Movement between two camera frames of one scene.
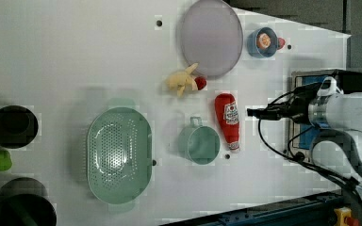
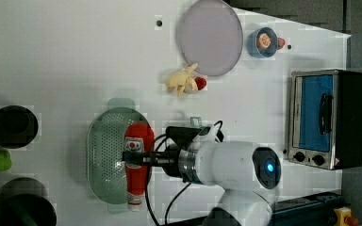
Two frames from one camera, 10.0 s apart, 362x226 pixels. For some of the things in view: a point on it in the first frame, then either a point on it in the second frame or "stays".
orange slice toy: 264,40 stays
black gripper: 294,104 to 177,137
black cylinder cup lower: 23,201 stays
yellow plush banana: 181,80 stays
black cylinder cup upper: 13,126 stays
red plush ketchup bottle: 227,116 to 139,137
